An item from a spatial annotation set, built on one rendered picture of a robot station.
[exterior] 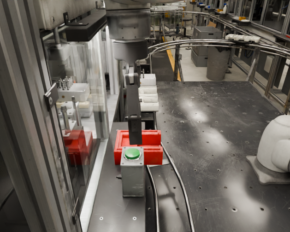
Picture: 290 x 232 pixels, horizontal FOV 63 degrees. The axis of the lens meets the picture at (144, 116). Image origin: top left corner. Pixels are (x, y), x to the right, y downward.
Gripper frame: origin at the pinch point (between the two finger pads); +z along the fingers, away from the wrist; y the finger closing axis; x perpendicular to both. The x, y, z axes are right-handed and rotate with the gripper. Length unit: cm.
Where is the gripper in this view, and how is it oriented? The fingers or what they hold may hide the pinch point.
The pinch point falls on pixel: (135, 125)
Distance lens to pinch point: 58.0
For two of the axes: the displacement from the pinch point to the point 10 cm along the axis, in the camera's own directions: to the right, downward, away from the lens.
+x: 10.0, -0.5, 0.1
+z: 0.4, 9.2, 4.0
